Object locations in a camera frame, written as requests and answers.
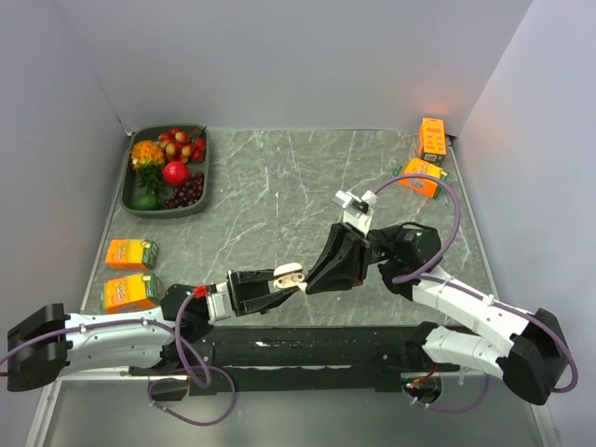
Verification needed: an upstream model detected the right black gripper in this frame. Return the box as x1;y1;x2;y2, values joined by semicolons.
301;222;402;295

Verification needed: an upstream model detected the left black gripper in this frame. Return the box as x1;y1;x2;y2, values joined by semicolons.
214;269;302;317

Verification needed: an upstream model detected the beige earbud charging case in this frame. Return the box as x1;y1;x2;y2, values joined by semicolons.
273;263;306;290

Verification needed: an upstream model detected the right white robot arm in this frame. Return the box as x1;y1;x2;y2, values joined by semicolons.
305;223;572;405

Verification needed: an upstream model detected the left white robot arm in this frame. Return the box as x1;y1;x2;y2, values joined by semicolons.
1;263;306;392

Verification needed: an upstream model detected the orange juice box tilted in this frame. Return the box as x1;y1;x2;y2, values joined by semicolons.
393;157;449;198

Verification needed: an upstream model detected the orange juice box left lower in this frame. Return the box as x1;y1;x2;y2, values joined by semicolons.
102;272;163;314

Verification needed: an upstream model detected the dark grape bunch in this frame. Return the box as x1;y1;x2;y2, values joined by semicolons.
164;172;205;210

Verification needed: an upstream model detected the orange juice box left upper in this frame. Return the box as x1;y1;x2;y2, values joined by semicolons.
104;238;159;270

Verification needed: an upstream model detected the red apple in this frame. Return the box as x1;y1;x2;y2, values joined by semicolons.
162;161;191;187

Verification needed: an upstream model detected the green avocado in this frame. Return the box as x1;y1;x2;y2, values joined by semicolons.
129;193;161;211

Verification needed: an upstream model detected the orange juice box far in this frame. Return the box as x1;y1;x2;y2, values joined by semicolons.
417;117;447;167

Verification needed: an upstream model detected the grey fruit tray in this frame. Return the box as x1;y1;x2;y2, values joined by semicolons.
120;124;210;219

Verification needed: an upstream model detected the red lychee bunch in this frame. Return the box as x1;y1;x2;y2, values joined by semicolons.
157;127;207;164

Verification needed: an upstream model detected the orange pineapple toy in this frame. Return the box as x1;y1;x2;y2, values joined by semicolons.
130;140;166;196

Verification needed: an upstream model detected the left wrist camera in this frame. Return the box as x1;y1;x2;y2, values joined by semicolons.
193;282;234;322

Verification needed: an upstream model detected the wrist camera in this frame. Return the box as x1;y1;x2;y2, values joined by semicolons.
193;282;234;322
333;190;378;237

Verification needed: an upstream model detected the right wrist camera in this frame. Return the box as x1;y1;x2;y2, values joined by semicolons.
333;190;378;237

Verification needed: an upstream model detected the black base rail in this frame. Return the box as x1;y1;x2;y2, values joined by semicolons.
128;323;462;397

